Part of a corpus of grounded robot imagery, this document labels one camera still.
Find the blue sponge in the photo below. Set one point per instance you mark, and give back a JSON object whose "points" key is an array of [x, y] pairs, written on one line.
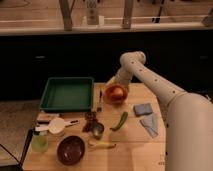
{"points": [[142, 109]]}

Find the apple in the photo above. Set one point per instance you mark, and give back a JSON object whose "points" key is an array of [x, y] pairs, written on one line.
{"points": [[117, 93]]}

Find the grey blue cloth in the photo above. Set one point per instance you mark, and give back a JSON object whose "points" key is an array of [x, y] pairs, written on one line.
{"points": [[150, 123]]}

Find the dark red grapes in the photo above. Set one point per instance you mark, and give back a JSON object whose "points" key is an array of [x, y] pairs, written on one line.
{"points": [[90, 118]]}

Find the green plastic tray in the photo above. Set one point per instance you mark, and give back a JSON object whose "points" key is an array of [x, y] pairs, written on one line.
{"points": [[68, 94]]}

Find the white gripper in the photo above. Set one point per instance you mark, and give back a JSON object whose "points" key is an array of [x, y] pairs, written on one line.
{"points": [[117, 79]]}

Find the orange bowl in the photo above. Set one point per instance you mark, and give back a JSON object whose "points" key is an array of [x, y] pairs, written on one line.
{"points": [[109, 89]]}

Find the yellow banana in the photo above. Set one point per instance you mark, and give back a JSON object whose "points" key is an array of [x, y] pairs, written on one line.
{"points": [[101, 144]]}

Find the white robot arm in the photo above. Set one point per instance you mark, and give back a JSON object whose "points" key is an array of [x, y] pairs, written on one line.
{"points": [[189, 129]]}

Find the green plastic cup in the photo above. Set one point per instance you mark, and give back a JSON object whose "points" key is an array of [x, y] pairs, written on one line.
{"points": [[39, 143]]}

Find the dark red bowl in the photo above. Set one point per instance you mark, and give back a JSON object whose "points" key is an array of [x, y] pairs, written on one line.
{"points": [[71, 150]]}

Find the green chili pepper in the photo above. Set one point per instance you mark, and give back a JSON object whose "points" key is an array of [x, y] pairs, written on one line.
{"points": [[121, 122]]}

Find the small metal cup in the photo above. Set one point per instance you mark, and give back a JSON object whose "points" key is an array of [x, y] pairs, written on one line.
{"points": [[98, 130]]}

